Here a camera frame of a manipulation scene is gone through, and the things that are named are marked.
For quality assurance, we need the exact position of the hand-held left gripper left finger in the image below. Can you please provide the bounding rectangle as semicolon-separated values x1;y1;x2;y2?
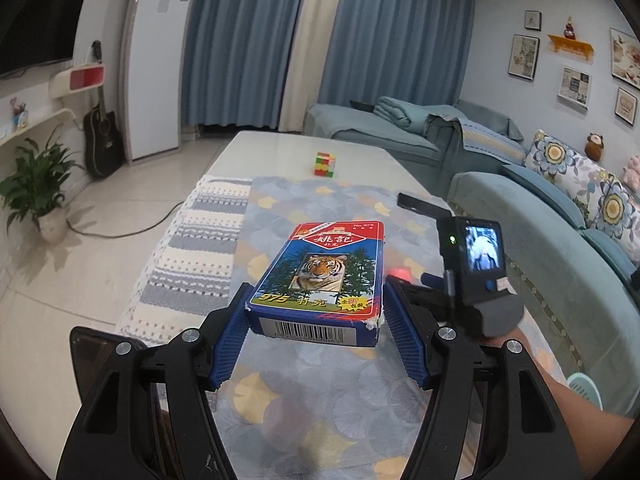
55;282;256;480

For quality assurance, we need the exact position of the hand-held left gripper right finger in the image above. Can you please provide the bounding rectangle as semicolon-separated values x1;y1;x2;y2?
381;279;588;480

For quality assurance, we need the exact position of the blue tiger playing card box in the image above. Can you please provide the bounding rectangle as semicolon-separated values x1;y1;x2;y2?
246;220;387;348

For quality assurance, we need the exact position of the light blue perforated plastic basket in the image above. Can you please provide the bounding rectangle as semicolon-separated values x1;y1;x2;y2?
567;372;606;411

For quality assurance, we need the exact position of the person's right forearm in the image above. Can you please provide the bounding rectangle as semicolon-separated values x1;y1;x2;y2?
475;325;636;480

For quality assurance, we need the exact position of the black phone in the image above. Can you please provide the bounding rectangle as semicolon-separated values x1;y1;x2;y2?
396;191;453;221

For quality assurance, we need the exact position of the teal quilted sofa cover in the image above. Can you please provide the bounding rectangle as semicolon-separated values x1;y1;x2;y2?
447;172;640;418

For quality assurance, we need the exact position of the white grey striped table runner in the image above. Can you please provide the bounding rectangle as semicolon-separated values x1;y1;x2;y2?
117;175;253;346

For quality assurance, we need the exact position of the teal cushion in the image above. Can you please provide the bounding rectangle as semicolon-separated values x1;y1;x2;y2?
502;165;587;231
580;230;636;286

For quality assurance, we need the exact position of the beige blue striped sofa towel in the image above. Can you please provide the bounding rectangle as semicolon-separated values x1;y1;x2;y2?
457;115;526;166

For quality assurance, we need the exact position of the grey yellow patterned tablecloth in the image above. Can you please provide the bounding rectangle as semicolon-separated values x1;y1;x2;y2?
200;175;571;480

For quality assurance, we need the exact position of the floral cushion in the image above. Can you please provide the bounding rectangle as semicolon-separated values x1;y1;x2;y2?
525;130;601;226
590;170;640;243

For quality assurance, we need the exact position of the colourful puzzle cube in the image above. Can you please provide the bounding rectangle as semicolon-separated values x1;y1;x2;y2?
314;151;337;178

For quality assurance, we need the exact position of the folded teal blanket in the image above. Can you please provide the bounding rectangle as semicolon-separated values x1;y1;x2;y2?
375;96;431;133

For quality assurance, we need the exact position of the teal fabric sofa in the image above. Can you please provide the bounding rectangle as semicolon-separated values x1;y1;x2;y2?
305;97;640;418

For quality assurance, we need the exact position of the white framed collage picture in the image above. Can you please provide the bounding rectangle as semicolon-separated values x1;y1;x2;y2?
557;66;591;109

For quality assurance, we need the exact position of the dark framed collage picture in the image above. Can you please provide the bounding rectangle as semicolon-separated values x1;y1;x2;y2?
508;34;540;80

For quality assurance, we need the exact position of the blue curtain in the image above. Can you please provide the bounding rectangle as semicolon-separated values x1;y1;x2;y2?
180;0;313;128
317;0;476;111

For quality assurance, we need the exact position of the black acoustic guitar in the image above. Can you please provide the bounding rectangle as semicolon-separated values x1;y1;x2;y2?
82;40;126;178

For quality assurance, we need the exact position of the green potted plant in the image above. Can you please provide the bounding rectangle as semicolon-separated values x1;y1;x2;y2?
0;137;86;243

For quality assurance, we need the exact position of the beige sheer curtain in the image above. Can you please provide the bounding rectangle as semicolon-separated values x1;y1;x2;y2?
277;0;348;133

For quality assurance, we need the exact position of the large framed floral picture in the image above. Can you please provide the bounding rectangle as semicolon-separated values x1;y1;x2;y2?
610;27;640;83

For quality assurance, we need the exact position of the tall white air conditioner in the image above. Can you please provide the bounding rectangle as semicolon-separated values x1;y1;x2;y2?
120;0;201;163

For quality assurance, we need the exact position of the cup with pens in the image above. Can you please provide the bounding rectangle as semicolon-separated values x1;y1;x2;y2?
10;97;30;128

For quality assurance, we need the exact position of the black floor cable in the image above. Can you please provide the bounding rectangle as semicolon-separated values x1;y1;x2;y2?
65;200;186;238

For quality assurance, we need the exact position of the small framed wall picture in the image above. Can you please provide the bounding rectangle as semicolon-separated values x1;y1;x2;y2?
615;86;638;126

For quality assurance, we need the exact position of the orange wall shelf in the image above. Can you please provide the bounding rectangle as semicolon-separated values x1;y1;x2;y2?
547;34;596;63

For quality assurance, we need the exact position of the white curved wall shelf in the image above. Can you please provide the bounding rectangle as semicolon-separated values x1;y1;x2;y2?
0;107;81;148

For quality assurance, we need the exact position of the white red wall shelf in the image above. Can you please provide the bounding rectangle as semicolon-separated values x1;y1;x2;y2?
49;62;107;98

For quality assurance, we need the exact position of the black wall television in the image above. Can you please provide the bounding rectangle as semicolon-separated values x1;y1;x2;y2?
0;0;95;80

